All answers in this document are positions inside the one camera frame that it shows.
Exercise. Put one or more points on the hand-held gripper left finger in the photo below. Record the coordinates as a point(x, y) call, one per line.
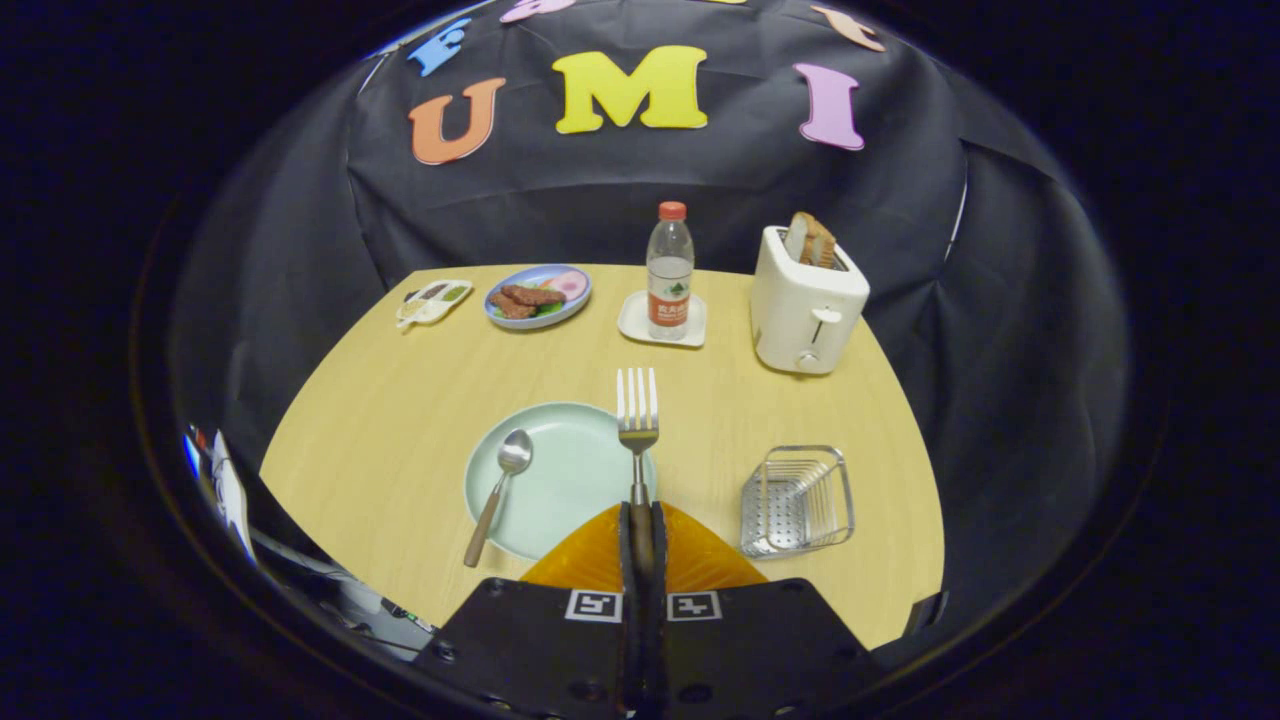
point(630, 600)

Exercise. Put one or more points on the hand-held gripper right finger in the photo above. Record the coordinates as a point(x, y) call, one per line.
point(657, 600)

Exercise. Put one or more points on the pale green plate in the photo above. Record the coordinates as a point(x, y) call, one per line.
point(570, 480)

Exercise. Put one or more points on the black table clamp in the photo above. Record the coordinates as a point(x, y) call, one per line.
point(925, 612)

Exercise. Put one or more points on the white square coaster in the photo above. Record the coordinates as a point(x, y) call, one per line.
point(630, 322)

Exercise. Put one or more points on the blue plate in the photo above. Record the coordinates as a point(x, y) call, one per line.
point(540, 321)

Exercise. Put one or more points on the brown meat slice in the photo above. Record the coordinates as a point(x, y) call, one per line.
point(535, 295)
point(510, 308)

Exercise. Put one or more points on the clear water bottle red cap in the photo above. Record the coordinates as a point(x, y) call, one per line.
point(670, 280)

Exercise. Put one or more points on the pink ham slice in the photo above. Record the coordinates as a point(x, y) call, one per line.
point(568, 285)

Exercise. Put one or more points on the white toaster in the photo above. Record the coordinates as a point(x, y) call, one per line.
point(800, 310)

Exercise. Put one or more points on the white divided sauce dish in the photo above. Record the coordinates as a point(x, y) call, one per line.
point(430, 305)

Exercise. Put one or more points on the toast bread slice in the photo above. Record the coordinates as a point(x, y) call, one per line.
point(797, 238)
point(823, 248)

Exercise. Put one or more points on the white and blue clutter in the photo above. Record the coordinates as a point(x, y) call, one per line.
point(228, 490)

